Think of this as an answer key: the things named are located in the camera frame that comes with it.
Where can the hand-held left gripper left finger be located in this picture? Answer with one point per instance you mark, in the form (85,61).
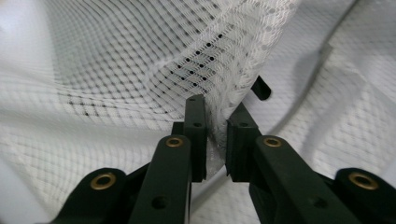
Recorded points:
(169,180)

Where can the white garment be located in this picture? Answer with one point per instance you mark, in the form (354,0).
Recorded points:
(93,62)

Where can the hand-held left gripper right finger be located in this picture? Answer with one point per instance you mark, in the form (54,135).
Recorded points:
(280,177)

